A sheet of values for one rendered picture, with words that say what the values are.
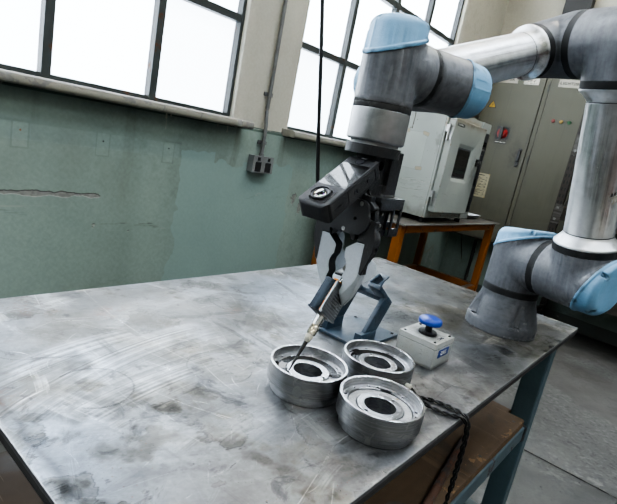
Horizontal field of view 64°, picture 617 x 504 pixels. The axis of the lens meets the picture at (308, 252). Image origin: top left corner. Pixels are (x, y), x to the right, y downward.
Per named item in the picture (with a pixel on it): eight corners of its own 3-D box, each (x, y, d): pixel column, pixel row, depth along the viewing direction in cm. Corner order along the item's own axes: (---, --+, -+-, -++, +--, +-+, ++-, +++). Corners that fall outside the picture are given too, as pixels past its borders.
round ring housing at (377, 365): (324, 371, 72) (329, 346, 71) (366, 358, 80) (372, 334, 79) (381, 407, 66) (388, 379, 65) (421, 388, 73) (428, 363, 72)
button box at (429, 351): (430, 370, 80) (438, 343, 79) (393, 352, 84) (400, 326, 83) (451, 359, 86) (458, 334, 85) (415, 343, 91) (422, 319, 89)
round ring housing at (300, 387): (258, 400, 61) (264, 370, 60) (272, 364, 71) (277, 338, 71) (341, 419, 61) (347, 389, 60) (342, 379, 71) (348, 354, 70)
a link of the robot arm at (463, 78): (444, 66, 75) (389, 47, 69) (505, 64, 65) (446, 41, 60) (432, 118, 76) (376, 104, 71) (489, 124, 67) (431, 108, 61)
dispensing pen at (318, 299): (272, 361, 62) (338, 253, 67) (287, 371, 66) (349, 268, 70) (284, 368, 61) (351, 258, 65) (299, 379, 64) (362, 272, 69)
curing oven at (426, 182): (433, 226, 280) (462, 110, 265) (348, 202, 316) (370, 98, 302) (474, 225, 327) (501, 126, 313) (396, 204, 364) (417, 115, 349)
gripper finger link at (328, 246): (347, 294, 71) (365, 235, 69) (322, 300, 67) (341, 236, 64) (331, 285, 73) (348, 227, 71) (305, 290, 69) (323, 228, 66)
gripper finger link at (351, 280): (378, 305, 68) (388, 240, 67) (354, 312, 64) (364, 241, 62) (360, 299, 70) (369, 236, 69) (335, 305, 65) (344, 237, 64)
